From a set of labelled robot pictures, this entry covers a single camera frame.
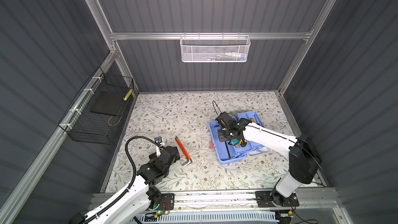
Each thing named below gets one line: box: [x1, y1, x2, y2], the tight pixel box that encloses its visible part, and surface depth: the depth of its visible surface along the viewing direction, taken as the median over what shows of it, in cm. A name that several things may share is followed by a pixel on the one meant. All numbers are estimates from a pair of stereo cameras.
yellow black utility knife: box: [239, 138, 247, 148], surface depth 86 cm
